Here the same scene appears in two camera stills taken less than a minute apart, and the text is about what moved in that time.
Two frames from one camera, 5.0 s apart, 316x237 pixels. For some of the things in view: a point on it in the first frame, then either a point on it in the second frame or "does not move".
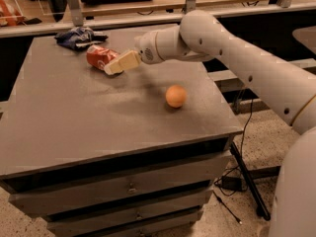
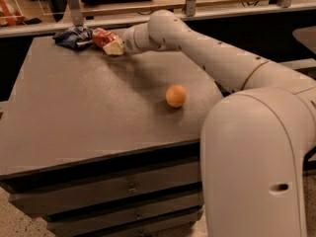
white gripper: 145,49 → 128,43
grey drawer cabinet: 100,155 does not move
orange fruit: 176,96 does not move
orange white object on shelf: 8,16 does not move
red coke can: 99,56 → 101,37
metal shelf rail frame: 73,11 does not move
